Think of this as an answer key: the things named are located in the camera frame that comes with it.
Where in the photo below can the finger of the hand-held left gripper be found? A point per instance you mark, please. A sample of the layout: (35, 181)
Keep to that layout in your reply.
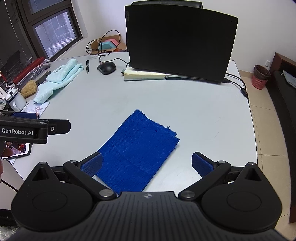
(24, 115)
(61, 127)

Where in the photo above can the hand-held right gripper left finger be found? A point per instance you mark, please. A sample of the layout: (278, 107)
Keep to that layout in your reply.
(92, 165)

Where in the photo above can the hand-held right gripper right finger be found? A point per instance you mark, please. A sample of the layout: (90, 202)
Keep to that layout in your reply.
(202, 163)

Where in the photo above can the light blue towel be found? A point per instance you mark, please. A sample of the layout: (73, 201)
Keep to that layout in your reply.
(62, 74)

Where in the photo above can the person's left hand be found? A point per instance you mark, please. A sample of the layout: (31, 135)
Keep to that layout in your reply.
(8, 153)

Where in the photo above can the white jar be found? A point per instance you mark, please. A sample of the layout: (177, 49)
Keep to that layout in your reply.
(17, 102)

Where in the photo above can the printed paper leaflet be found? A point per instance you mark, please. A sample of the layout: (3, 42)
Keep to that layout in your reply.
(38, 107)

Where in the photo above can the white tablet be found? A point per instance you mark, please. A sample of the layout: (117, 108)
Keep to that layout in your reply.
(20, 148)

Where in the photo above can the brown loofah sponge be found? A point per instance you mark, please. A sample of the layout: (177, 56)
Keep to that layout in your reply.
(29, 88)

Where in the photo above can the red folder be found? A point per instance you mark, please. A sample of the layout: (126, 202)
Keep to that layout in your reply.
(23, 74)

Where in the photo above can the stack of papers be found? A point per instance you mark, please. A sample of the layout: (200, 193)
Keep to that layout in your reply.
(39, 68)

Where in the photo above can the black pen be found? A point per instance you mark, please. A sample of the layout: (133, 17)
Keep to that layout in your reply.
(87, 67)

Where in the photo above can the black computer mouse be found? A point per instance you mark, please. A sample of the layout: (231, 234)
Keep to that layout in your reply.
(106, 68)

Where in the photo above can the cardboard box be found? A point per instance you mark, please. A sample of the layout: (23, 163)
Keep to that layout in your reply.
(94, 44)

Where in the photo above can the dark framed window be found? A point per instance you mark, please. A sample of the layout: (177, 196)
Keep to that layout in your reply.
(55, 30)

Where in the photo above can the teal box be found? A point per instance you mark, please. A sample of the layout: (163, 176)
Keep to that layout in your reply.
(107, 46)

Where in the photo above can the black sofa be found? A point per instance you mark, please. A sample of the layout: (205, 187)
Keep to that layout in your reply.
(284, 115)

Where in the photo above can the cream notebook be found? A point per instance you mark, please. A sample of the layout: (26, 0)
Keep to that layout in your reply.
(143, 75)

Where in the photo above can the red waste bin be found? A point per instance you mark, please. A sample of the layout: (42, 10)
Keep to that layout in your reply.
(259, 81)

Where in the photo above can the pink box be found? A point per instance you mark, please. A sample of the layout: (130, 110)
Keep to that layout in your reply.
(113, 42)

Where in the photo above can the grey cushion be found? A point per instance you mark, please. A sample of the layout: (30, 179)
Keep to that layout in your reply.
(290, 80)

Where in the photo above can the black monitor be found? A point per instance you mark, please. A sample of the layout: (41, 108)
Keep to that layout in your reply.
(180, 39)

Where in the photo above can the white wall socket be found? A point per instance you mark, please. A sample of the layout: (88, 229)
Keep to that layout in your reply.
(268, 63)

